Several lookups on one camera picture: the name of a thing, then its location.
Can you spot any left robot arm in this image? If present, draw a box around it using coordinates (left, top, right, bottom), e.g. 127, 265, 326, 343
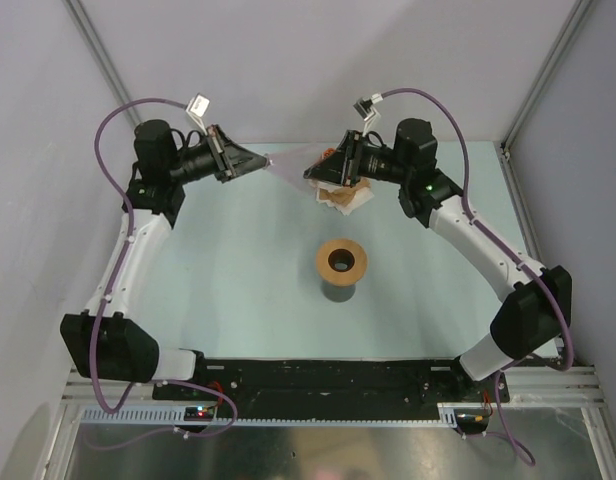
60, 119, 268, 399

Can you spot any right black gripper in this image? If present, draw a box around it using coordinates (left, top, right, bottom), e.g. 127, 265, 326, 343
305, 130, 411, 188

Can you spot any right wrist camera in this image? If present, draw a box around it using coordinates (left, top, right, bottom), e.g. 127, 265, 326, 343
354, 93, 383, 136

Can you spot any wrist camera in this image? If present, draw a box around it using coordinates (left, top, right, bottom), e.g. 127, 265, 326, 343
185, 93, 210, 134
354, 93, 383, 136

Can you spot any pink glass dripper cone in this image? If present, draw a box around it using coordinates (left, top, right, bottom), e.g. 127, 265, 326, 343
266, 143, 330, 191

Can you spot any aluminium frame post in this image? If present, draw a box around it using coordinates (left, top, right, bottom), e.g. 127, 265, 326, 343
61, 0, 132, 106
500, 0, 597, 159

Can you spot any right aluminium frame post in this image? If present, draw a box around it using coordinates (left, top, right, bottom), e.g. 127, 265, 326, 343
500, 0, 597, 159

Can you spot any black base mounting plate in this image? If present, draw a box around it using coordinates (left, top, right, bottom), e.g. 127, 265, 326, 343
152, 352, 509, 422

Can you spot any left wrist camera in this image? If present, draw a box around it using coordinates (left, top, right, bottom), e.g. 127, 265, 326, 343
185, 93, 210, 134

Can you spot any aluminium extrusion rail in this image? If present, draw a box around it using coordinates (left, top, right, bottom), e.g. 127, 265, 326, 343
61, 363, 162, 401

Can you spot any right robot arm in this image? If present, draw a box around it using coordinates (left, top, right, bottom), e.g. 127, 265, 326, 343
303, 118, 572, 401

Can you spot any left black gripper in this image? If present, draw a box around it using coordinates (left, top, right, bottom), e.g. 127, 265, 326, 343
168, 125, 269, 186

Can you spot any stack of paper filters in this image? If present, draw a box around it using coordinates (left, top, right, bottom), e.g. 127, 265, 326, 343
308, 178, 374, 216

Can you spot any grey slotted cable duct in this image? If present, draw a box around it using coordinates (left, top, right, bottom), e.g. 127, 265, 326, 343
77, 403, 462, 429

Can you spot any left aluminium frame post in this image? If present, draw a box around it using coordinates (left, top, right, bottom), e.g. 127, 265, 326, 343
61, 0, 132, 106

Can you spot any glass carafe with coffee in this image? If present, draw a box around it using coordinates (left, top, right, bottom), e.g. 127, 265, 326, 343
321, 282, 356, 303

